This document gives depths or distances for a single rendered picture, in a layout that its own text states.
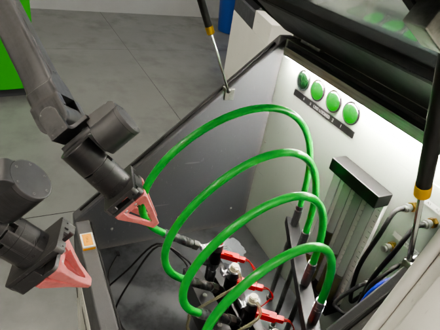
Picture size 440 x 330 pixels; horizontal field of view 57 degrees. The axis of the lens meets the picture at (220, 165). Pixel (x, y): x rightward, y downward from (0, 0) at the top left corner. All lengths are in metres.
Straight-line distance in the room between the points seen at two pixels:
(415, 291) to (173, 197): 0.78
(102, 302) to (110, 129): 0.43
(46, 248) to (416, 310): 0.48
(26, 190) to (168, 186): 0.68
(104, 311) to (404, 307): 0.61
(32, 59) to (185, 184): 0.57
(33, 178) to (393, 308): 0.48
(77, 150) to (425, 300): 0.53
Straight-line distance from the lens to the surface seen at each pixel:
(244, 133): 1.16
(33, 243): 0.59
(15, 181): 0.52
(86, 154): 0.69
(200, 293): 0.94
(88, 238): 1.08
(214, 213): 1.29
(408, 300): 0.58
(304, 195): 0.66
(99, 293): 0.98
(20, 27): 0.83
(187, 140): 0.69
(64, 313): 2.15
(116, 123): 0.66
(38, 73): 0.77
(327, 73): 0.92
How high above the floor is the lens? 1.70
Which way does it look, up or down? 32 degrees down
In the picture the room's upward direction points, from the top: 10 degrees clockwise
